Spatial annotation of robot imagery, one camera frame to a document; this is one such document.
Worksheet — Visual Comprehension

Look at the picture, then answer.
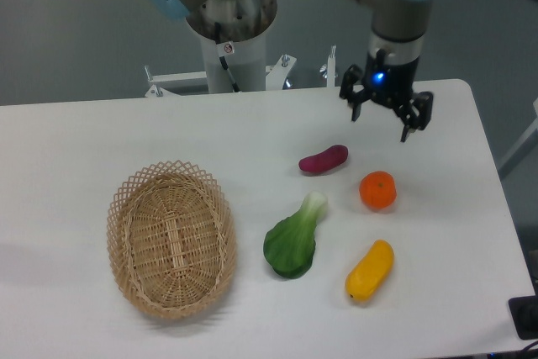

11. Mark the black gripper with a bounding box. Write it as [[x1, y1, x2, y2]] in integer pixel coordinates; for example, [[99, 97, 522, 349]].
[[339, 51, 434, 143]]

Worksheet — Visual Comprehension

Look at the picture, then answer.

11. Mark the green bok choy vegetable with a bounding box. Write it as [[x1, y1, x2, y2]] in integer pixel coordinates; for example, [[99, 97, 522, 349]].
[[262, 191, 328, 279]]

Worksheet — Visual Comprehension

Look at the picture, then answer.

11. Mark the purple sweet potato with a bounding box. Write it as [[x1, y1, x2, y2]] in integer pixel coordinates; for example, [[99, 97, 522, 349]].
[[298, 145, 349, 175]]

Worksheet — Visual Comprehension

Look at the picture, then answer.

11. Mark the orange tangerine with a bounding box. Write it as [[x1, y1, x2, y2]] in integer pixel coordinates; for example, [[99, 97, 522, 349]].
[[359, 171, 397, 210]]

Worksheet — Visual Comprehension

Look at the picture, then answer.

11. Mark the white table leg right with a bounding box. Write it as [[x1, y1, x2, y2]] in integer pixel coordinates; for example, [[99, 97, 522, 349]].
[[497, 100, 537, 181]]

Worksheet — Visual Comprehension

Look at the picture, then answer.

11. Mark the yellow mango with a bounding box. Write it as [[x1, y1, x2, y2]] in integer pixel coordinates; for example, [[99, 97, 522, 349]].
[[345, 240, 394, 302]]

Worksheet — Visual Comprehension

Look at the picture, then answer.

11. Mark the woven wicker basket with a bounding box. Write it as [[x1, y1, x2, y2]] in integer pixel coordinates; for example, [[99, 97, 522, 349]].
[[107, 161, 237, 319]]

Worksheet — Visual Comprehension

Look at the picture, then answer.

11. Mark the black device at table edge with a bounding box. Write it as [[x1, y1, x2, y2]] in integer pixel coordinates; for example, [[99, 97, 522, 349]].
[[508, 295, 538, 341]]

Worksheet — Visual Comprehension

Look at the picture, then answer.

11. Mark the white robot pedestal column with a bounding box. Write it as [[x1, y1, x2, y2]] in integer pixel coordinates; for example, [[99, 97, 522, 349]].
[[184, 0, 278, 94]]

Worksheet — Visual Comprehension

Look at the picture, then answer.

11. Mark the black cable on pedestal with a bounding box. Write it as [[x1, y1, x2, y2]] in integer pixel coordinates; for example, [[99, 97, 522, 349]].
[[214, 22, 243, 93]]

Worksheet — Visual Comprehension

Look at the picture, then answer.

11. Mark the white metal base frame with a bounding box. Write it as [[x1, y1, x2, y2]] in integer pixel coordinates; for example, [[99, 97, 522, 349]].
[[144, 45, 338, 98]]

